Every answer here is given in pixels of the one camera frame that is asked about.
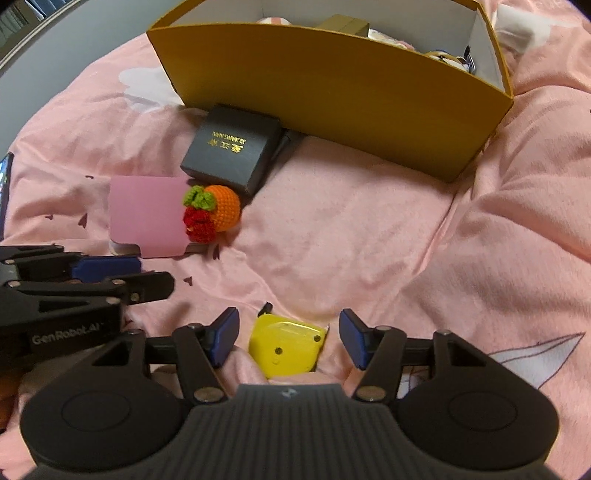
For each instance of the dark flat device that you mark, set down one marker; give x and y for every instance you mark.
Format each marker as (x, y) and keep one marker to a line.
(4, 184)

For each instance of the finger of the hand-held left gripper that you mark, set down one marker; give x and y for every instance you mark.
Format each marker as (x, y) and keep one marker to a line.
(108, 268)
(147, 286)

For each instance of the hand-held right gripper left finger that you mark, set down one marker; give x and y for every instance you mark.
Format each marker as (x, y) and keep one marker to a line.
(224, 337)

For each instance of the crochet orange red fruit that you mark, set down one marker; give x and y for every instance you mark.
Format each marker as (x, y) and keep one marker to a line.
(221, 210)

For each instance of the pink card box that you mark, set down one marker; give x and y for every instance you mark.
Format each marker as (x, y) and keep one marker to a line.
(145, 214)

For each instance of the small brown box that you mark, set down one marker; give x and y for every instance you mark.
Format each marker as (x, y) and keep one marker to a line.
(344, 24)

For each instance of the orange cardboard box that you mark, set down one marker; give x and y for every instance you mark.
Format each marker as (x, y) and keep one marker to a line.
(351, 106)

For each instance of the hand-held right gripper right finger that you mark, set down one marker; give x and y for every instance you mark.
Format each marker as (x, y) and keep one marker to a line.
(353, 337)

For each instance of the calico plush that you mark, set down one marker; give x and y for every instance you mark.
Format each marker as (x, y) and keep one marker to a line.
(447, 58)

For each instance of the yellow tape measure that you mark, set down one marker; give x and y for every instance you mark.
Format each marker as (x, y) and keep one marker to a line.
(284, 346)

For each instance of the black gift box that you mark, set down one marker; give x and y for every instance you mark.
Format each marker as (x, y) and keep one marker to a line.
(231, 147)

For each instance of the pink striped white plush toy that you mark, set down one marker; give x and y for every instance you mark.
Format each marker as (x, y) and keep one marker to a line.
(273, 21)

